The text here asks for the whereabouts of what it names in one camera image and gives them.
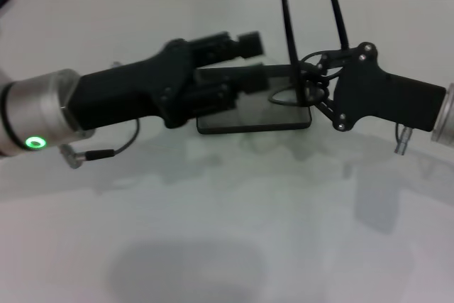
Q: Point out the black glasses case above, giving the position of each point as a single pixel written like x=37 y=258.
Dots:
x=255 y=122

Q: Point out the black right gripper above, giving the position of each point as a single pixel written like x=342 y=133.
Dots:
x=376 y=90

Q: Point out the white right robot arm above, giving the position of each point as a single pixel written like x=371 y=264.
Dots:
x=447 y=115

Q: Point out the black thin-frame glasses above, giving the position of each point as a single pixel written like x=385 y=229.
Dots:
x=290 y=33

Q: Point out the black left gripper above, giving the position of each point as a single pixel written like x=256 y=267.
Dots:
x=134 y=93

